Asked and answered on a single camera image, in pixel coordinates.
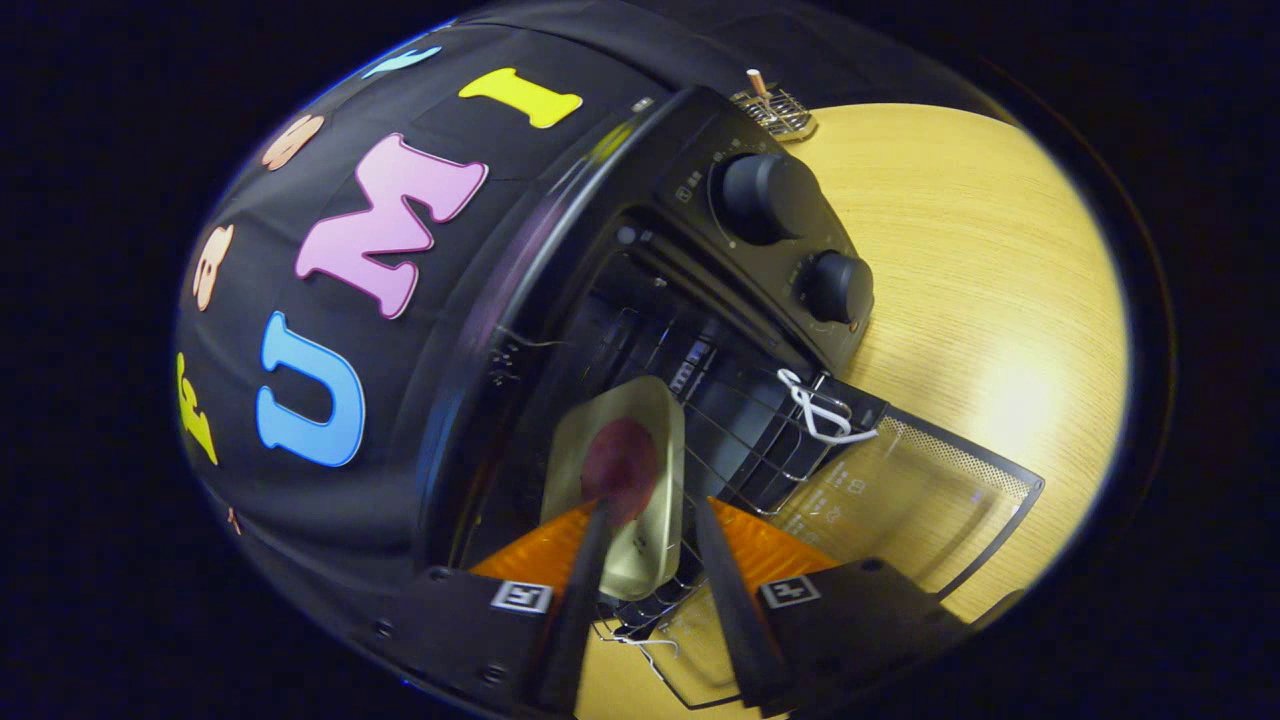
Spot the black toaster oven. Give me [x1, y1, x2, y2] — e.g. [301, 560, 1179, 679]
[415, 85, 1046, 711]

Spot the pink round bun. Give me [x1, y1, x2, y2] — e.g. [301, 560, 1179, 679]
[581, 417, 661, 528]

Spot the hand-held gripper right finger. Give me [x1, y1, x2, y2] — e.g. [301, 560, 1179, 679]
[692, 493, 969, 715]

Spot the metal wire holder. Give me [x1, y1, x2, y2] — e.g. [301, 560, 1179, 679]
[728, 85, 819, 141]

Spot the cream square food plate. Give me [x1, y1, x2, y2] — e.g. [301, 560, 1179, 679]
[540, 376, 687, 601]

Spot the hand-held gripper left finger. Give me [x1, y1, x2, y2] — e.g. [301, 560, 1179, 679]
[355, 498, 613, 716]

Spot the white string loop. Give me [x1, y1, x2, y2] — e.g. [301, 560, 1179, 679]
[777, 368, 881, 446]

